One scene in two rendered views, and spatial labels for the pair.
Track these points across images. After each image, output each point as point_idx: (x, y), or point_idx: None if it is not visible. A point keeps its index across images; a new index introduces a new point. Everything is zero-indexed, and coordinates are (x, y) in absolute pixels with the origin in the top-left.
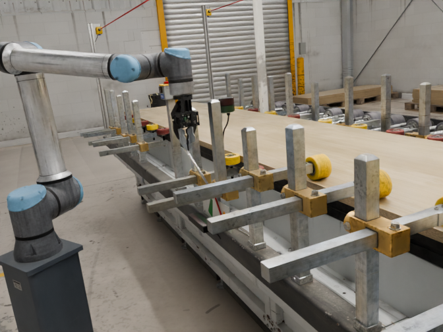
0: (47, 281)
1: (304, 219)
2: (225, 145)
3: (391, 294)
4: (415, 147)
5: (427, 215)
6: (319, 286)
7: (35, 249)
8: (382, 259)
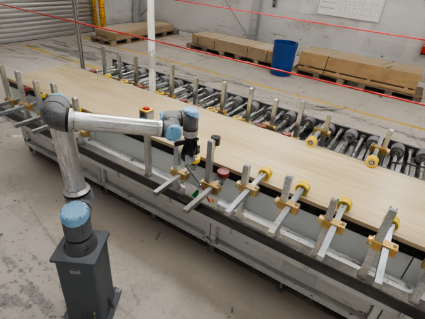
0: (98, 263)
1: None
2: None
3: (305, 230)
4: (284, 144)
5: (342, 211)
6: (284, 237)
7: (88, 246)
8: (302, 218)
